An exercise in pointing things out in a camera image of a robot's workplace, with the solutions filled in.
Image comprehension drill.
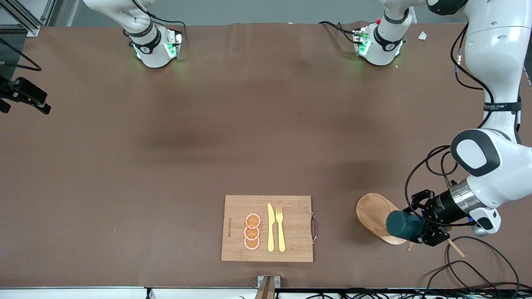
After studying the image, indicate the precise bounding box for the yellow plastic fork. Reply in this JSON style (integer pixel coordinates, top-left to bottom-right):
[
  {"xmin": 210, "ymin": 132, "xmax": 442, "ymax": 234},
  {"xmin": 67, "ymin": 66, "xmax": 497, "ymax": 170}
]
[{"xmin": 276, "ymin": 207, "xmax": 286, "ymax": 253}]

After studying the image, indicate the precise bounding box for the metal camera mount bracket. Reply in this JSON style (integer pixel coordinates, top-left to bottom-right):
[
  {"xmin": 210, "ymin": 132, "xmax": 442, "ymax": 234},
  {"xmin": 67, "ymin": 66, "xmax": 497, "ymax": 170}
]
[{"xmin": 257, "ymin": 275, "xmax": 281, "ymax": 299}]

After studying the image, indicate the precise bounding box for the black right arm base cable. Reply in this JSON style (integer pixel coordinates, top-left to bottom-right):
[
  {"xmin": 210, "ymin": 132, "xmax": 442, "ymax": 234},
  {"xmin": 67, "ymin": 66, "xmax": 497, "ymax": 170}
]
[{"xmin": 132, "ymin": 0, "xmax": 186, "ymax": 40}]

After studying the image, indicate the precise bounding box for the wooden cup stand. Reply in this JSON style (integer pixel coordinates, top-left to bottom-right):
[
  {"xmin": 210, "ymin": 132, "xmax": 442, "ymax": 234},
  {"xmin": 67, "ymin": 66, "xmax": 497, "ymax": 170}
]
[{"xmin": 356, "ymin": 193, "xmax": 466, "ymax": 257}]

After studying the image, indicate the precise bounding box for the bamboo cutting board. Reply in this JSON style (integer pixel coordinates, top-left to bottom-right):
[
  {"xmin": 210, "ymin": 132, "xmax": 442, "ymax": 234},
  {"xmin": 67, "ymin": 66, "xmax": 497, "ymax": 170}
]
[{"xmin": 221, "ymin": 195, "xmax": 318, "ymax": 263}]

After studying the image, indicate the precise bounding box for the yellow plastic knife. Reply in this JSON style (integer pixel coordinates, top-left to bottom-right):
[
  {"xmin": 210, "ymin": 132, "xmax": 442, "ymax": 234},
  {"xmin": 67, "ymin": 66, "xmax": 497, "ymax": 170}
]
[{"xmin": 267, "ymin": 203, "xmax": 276, "ymax": 252}]

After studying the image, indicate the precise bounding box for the black left arm base cable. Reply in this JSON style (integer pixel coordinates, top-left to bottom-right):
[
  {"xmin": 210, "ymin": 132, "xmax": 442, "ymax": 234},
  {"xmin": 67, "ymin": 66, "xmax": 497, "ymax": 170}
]
[{"xmin": 319, "ymin": 21, "xmax": 359, "ymax": 44}]

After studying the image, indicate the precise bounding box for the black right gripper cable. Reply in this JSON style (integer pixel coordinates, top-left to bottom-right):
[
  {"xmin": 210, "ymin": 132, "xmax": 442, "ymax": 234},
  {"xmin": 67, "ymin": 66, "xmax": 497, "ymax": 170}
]
[{"xmin": 0, "ymin": 37, "xmax": 42, "ymax": 72}]

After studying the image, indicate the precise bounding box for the teal cup with yellow inside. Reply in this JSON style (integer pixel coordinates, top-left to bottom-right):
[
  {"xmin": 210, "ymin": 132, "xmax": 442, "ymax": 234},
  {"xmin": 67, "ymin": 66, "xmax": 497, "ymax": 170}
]
[{"xmin": 386, "ymin": 210, "xmax": 425, "ymax": 243}]

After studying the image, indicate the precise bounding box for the black arm base cable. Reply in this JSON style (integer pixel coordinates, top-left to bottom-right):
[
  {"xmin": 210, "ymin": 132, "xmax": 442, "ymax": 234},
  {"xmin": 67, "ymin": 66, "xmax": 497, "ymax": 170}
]
[
  {"xmin": 319, "ymin": 21, "xmax": 359, "ymax": 44},
  {"xmin": 132, "ymin": 0, "xmax": 186, "ymax": 40}
]

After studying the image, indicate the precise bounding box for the aluminium frame post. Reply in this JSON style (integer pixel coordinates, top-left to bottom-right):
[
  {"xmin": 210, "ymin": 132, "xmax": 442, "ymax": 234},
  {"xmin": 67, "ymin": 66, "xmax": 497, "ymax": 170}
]
[{"xmin": 0, "ymin": 0, "xmax": 57, "ymax": 37}]

